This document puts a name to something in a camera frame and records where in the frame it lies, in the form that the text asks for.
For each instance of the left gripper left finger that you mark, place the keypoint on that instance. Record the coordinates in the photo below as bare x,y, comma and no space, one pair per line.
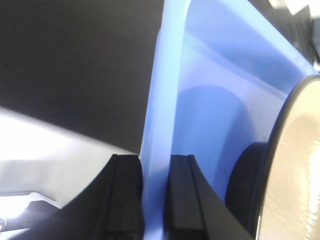
109,208

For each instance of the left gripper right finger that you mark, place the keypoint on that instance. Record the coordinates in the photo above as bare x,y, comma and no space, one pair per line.
193,210

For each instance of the tan plate with black rim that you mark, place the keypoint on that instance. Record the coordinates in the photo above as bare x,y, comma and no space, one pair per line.
274,187

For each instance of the blue plastic tray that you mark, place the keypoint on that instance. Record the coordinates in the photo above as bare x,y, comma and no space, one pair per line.
221,73

